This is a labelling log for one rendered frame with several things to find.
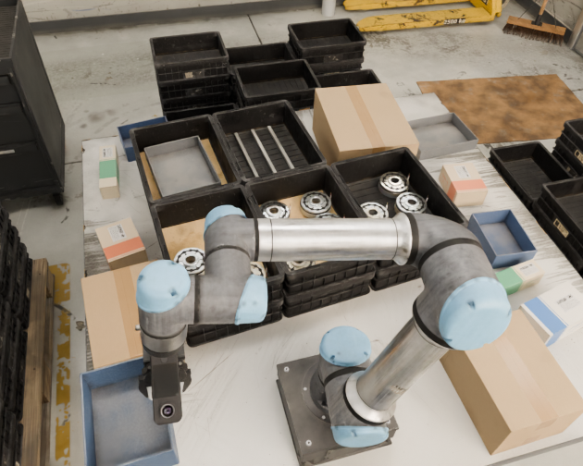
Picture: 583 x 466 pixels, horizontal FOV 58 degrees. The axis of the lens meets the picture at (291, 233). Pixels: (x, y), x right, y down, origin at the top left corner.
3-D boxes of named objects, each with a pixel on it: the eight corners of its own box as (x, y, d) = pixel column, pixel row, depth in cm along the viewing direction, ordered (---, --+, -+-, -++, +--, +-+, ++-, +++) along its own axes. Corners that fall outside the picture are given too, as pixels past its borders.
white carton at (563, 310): (539, 351, 158) (550, 336, 151) (510, 321, 165) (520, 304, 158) (585, 325, 164) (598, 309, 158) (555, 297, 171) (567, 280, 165)
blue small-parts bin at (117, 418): (179, 463, 97) (173, 449, 92) (96, 489, 94) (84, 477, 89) (164, 368, 110) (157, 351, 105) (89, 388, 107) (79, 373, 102)
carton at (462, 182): (438, 178, 208) (442, 164, 203) (466, 177, 210) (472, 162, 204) (452, 207, 198) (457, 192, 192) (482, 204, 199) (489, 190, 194)
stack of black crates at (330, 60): (342, 82, 354) (350, 17, 321) (358, 107, 335) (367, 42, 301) (284, 90, 346) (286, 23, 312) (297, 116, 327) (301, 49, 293)
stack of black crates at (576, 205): (617, 284, 247) (657, 235, 221) (562, 297, 241) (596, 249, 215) (565, 223, 272) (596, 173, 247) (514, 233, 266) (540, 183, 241)
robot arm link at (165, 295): (194, 298, 74) (131, 298, 72) (192, 340, 82) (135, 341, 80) (195, 255, 79) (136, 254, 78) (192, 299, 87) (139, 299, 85)
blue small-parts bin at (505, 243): (465, 226, 191) (471, 213, 186) (503, 221, 194) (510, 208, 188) (489, 269, 178) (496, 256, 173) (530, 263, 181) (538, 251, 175)
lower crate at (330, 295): (372, 295, 170) (378, 272, 161) (284, 322, 162) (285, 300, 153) (323, 211, 194) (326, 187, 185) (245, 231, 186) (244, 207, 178)
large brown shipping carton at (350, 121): (408, 183, 206) (419, 142, 191) (334, 191, 201) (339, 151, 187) (378, 122, 232) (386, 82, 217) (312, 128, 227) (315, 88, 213)
